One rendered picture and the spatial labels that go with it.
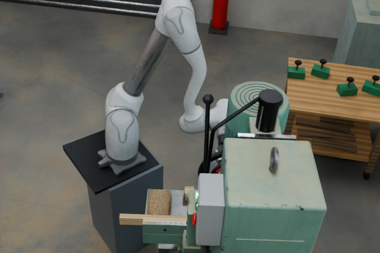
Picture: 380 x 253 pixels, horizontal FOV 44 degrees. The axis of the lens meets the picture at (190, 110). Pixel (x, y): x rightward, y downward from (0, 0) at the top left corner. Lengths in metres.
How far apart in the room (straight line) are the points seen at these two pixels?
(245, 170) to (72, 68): 3.14
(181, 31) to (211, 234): 0.99
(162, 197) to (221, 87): 2.18
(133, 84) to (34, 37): 2.43
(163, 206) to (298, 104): 1.43
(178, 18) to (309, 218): 1.09
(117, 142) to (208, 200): 1.18
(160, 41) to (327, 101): 1.29
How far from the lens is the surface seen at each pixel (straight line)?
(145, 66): 2.23
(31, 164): 3.33
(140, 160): 2.37
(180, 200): 1.85
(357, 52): 3.74
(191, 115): 2.31
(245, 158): 1.15
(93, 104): 3.71
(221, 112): 2.30
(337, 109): 3.00
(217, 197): 1.12
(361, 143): 3.36
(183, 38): 1.96
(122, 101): 2.33
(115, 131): 2.21
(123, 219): 1.76
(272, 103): 1.17
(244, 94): 1.37
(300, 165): 1.17
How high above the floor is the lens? 2.34
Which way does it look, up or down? 40 degrees down
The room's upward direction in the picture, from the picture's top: 3 degrees clockwise
